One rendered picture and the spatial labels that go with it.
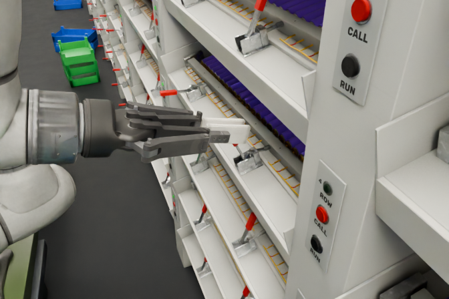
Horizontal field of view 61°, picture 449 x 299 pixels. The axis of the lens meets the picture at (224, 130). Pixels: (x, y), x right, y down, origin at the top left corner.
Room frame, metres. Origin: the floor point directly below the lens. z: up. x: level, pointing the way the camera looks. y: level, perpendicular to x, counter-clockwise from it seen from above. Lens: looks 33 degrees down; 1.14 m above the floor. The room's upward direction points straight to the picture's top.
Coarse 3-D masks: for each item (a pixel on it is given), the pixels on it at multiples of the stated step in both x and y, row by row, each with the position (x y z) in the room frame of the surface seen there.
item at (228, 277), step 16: (192, 192) 0.87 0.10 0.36; (192, 208) 0.81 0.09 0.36; (192, 224) 0.75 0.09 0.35; (208, 224) 0.74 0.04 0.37; (208, 240) 0.69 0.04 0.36; (208, 256) 0.64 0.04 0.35; (224, 256) 0.63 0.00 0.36; (224, 272) 0.59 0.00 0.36; (224, 288) 0.55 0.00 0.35; (240, 288) 0.54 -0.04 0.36
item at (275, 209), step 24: (192, 48) 0.90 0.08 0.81; (168, 72) 0.88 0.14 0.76; (216, 144) 0.56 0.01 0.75; (240, 144) 0.55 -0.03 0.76; (264, 168) 0.48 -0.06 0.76; (264, 192) 0.43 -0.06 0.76; (264, 216) 0.39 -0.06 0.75; (288, 216) 0.38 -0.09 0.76; (288, 240) 0.32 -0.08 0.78; (288, 264) 0.34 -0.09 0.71
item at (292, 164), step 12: (192, 60) 0.87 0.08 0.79; (192, 72) 0.83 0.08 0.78; (204, 72) 0.79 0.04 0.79; (216, 84) 0.73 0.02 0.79; (216, 96) 0.70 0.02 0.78; (228, 96) 0.67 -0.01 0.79; (240, 108) 0.62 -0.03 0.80; (252, 120) 0.58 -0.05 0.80; (252, 132) 0.57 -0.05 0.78; (264, 132) 0.54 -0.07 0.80; (252, 144) 0.53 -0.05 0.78; (264, 144) 0.53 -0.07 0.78; (276, 144) 0.50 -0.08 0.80; (276, 156) 0.49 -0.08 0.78; (288, 156) 0.47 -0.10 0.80; (288, 168) 0.46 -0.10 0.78; (300, 168) 0.44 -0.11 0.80; (300, 180) 0.43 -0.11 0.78
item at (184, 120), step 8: (128, 112) 0.44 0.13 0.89; (136, 112) 0.44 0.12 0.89; (144, 112) 0.45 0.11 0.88; (152, 112) 0.46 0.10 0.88; (200, 112) 0.48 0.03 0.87; (152, 120) 0.45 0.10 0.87; (160, 120) 0.45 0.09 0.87; (168, 120) 0.46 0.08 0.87; (176, 120) 0.46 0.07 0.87; (184, 120) 0.47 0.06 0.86; (192, 120) 0.47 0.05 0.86; (200, 120) 0.48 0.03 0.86
